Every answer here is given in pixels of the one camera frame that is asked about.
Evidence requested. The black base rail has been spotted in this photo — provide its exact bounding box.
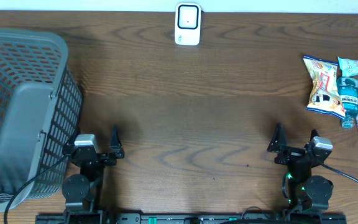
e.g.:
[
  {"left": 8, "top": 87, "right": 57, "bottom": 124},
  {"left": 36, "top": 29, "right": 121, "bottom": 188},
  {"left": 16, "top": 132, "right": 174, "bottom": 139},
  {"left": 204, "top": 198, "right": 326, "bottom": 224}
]
[{"left": 35, "top": 213, "right": 347, "bottom": 224}]

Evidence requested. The teal wet wipes pack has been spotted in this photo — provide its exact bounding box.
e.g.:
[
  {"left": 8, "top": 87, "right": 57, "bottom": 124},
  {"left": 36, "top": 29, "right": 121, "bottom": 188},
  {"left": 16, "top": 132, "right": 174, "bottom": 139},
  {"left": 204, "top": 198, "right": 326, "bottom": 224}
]
[{"left": 338, "top": 57, "right": 358, "bottom": 77}]

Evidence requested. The grey plastic shopping basket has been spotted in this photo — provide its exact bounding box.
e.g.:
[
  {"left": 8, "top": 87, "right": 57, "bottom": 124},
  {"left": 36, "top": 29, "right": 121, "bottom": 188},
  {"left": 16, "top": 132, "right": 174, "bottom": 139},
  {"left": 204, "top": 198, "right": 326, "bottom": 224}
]
[{"left": 0, "top": 28, "right": 82, "bottom": 213}]

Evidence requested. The teal mouthwash bottle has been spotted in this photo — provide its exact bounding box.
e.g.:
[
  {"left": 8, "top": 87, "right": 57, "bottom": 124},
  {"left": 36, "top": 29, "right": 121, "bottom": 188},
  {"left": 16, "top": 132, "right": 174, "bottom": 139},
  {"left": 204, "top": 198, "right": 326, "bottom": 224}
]
[{"left": 337, "top": 77, "right": 358, "bottom": 129}]

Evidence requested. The yellow snack bag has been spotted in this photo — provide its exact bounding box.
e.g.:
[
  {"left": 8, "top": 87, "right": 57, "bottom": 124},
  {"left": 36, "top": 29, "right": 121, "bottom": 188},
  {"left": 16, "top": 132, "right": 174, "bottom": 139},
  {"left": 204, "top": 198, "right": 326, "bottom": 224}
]
[{"left": 303, "top": 55, "right": 345, "bottom": 119}]

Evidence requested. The white barcode scanner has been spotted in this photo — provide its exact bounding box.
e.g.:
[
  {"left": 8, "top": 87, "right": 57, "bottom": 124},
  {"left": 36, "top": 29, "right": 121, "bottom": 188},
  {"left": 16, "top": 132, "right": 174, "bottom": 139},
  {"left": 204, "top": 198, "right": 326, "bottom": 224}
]
[{"left": 174, "top": 2, "right": 202, "bottom": 45}]

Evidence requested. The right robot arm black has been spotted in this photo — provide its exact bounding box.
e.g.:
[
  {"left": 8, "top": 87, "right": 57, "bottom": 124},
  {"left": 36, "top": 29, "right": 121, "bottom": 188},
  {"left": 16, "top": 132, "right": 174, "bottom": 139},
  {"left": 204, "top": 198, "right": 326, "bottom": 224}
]
[{"left": 267, "top": 124, "right": 333, "bottom": 221}]

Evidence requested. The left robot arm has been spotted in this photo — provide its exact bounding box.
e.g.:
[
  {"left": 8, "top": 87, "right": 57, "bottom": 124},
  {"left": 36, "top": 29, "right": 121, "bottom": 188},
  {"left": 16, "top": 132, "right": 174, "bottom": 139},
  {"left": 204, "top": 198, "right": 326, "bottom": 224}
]
[{"left": 62, "top": 126, "right": 125, "bottom": 224}]

